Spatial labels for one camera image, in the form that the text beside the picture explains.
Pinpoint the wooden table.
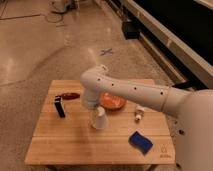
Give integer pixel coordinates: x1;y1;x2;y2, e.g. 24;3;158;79
25;80;175;165

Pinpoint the black eraser block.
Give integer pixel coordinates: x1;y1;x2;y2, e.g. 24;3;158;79
54;96;65;118

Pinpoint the black box on floor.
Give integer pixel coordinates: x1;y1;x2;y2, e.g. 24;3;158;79
122;22;140;39

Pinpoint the orange ceramic bowl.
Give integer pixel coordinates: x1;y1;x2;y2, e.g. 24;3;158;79
100;93;127;110

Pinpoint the white tube with label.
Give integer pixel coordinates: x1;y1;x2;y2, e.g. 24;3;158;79
134;105;146;121

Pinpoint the reddish brown oval object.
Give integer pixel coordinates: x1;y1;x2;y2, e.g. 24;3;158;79
61;93;80;100

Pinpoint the blue sponge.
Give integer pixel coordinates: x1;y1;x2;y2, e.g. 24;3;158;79
129;131;153;155

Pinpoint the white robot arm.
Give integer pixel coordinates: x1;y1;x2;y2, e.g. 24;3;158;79
80;65;213;171

